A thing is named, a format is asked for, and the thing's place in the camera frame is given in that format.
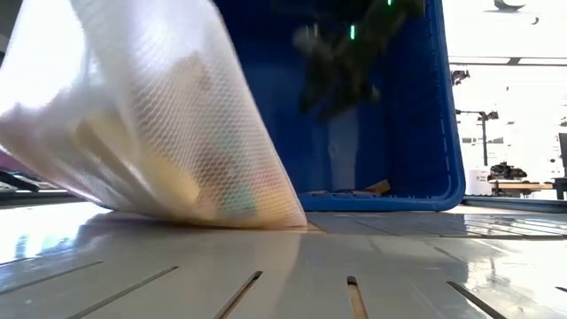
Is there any blue plastic bin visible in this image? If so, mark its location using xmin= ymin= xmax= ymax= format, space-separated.
xmin=212 ymin=0 xmax=467 ymax=213

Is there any background wooden table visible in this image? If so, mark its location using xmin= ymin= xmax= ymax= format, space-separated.
xmin=490 ymin=180 xmax=555 ymax=198

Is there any long grey slotted divider board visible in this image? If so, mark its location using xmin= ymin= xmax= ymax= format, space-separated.
xmin=0 ymin=201 xmax=567 ymax=319

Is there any black ceiling camera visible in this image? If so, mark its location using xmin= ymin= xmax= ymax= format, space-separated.
xmin=450 ymin=68 xmax=471 ymax=86

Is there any black keyboard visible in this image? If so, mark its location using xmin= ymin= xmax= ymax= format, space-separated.
xmin=0 ymin=170 xmax=58 ymax=193

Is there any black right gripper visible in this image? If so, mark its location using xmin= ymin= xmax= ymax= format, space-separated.
xmin=290 ymin=0 xmax=426 ymax=121

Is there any white storage container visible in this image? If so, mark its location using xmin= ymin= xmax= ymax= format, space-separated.
xmin=464 ymin=167 xmax=493 ymax=197

